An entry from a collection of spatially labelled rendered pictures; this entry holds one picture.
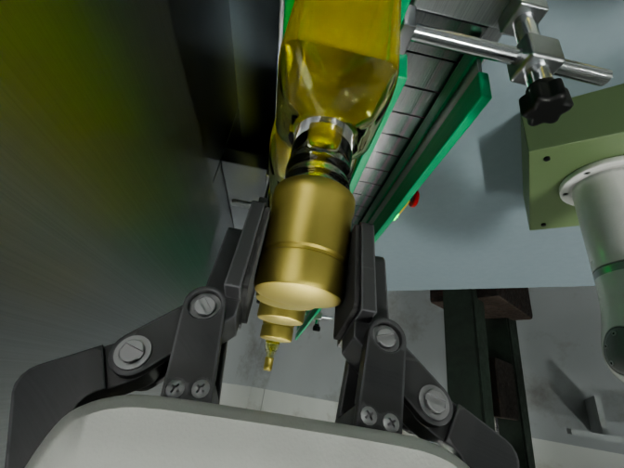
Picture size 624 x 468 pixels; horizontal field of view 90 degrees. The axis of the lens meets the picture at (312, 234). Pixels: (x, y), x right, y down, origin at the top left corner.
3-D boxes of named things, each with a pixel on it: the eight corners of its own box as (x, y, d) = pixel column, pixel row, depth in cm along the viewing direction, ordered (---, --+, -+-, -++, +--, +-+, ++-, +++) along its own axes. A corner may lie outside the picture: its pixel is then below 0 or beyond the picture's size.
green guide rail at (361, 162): (398, 18, 29) (396, 75, 25) (409, 20, 29) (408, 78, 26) (284, 323, 186) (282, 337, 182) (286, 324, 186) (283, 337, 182)
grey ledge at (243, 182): (234, 119, 57) (217, 168, 52) (281, 129, 58) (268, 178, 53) (252, 275, 142) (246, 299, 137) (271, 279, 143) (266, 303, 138)
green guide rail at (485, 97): (474, 36, 29) (482, 95, 26) (484, 39, 30) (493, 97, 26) (296, 326, 186) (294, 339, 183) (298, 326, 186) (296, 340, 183)
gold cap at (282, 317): (267, 252, 23) (254, 312, 21) (316, 260, 23) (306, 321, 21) (267, 267, 26) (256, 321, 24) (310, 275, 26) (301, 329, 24)
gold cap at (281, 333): (305, 303, 35) (299, 344, 33) (283, 304, 37) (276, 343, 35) (282, 293, 33) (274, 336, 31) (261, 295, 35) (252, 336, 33)
